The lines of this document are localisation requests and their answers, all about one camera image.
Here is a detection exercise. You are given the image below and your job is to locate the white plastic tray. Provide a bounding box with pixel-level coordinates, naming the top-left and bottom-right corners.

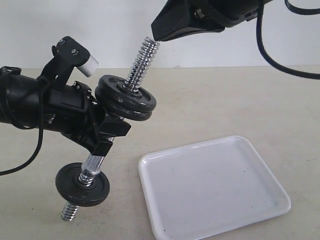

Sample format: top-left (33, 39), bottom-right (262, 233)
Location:
top-left (138, 135), bottom-right (292, 240)

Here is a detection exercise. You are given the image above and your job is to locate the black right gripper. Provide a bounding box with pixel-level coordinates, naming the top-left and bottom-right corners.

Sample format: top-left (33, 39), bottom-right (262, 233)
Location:
top-left (151, 0), bottom-right (225, 42)

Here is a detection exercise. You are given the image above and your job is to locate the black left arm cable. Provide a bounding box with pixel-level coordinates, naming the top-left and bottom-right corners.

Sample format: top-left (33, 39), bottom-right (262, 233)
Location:
top-left (0, 66), bottom-right (55, 176)

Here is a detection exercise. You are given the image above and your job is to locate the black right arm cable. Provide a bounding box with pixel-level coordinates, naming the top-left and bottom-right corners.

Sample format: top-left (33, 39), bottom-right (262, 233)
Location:
top-left (256, 0), bottom-right (320, 81)

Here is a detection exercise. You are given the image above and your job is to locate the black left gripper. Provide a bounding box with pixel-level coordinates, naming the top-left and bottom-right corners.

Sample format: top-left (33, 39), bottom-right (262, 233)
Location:
top-left (37, 81), bottom-right (132, 157)

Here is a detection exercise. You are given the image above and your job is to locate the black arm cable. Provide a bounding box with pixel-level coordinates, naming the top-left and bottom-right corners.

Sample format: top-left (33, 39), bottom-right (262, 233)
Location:
top-left (0, 66), bottom-right (55, 176)
top-left (256, 0), bottom-right (320, 81)

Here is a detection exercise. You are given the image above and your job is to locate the chrome dumbbell bar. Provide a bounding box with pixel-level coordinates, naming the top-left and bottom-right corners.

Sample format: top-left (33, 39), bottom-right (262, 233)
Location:
top-left (60, 37), bottom-right (160, 222)

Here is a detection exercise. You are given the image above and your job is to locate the black weight plate far end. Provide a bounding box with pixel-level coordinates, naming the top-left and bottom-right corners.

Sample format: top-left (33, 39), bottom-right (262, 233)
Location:
top-left (94, 86), bottom-right (157, 122)

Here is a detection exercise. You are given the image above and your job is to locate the black weight plate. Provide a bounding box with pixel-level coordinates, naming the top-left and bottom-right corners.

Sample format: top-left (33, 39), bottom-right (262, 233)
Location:
top-left (55, 162), bottom-right (110, 208)
top-left (94, 75), bottom-right (157, 113)

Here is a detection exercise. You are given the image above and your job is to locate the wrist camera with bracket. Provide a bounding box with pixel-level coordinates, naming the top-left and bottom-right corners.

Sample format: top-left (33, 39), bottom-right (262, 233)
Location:
top-left (40, 35), bottom-right (99, 86)
top-left (221, 0), bottom-right (259, 28)

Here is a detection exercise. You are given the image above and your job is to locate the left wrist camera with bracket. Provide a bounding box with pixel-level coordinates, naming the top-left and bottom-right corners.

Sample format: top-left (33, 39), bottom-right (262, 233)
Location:
top-left (40, 35), bottom-right (99, 86)

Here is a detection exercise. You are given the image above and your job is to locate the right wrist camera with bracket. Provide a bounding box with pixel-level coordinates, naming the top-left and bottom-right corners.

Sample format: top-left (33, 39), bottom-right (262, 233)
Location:
top-left (221, 0), bottom-right (259, 28)

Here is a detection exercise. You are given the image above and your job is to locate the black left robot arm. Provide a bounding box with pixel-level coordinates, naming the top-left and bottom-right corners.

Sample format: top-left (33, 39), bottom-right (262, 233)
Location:
top-left (0, 68), bottom-right (131, 157)

